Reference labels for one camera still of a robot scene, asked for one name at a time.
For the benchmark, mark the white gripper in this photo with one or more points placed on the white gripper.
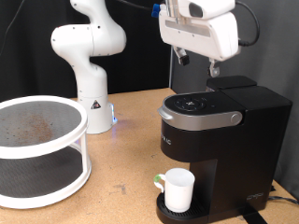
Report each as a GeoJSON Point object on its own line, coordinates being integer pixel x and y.
{"type": "Point", "coordinates": [202, 34]}

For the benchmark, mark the black Keurig coffee machine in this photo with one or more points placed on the black Keurig coffee machine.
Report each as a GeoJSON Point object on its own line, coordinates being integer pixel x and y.
{"type": "Point", "coordinates": [236, 149]}

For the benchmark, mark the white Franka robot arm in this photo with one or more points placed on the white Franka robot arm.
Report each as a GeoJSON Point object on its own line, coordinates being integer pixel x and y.
{"type": "Point", "coordinates": [93, 77]}

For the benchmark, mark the grey partition panel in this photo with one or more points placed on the grey partition panel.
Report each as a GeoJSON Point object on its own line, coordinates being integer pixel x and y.
{"type": "Point", "coordinates": [274, 56]}

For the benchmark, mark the white two-tier turntable shelf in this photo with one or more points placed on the white two-tier turntable shelf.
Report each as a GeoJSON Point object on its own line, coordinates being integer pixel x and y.
{"type": "Point", "coordinates": [37, 161]}

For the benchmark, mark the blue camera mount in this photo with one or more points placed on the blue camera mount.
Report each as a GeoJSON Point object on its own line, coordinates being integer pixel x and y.
{"type": "Point", "coordinates": [155, 10]}

